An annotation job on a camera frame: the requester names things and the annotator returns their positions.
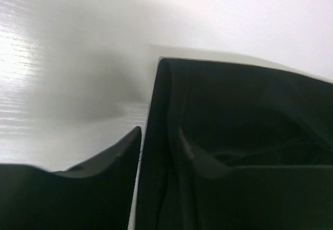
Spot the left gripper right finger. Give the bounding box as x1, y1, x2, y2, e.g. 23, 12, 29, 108
178, 131, 332, 229

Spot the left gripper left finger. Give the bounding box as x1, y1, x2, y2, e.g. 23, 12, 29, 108
1, 127, 142, 229

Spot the black t shirt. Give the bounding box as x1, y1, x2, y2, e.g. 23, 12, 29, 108
135, 58, 332, 229

